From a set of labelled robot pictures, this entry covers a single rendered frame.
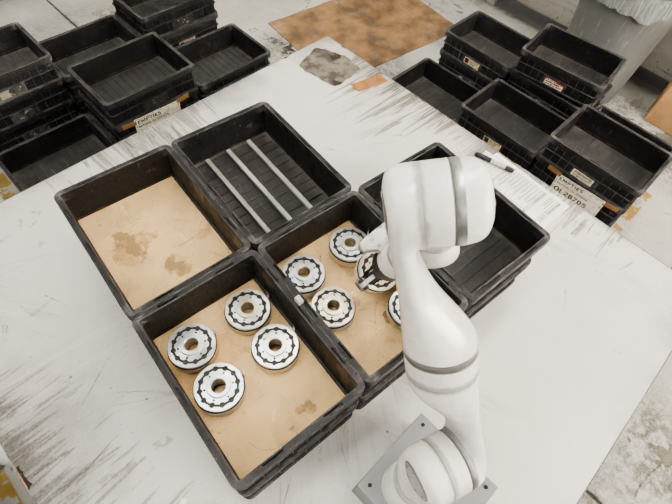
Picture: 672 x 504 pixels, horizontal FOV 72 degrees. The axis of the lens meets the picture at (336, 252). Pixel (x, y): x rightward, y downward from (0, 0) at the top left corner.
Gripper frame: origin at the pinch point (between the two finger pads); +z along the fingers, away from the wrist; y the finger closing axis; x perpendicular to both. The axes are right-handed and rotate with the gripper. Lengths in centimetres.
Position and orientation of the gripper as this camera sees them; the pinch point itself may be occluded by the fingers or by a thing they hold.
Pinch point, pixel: (370, 275)
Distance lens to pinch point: 108.3
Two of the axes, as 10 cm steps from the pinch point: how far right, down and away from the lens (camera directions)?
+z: -2.7, 2.5, 9.3
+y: 7.3, -5.7, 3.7
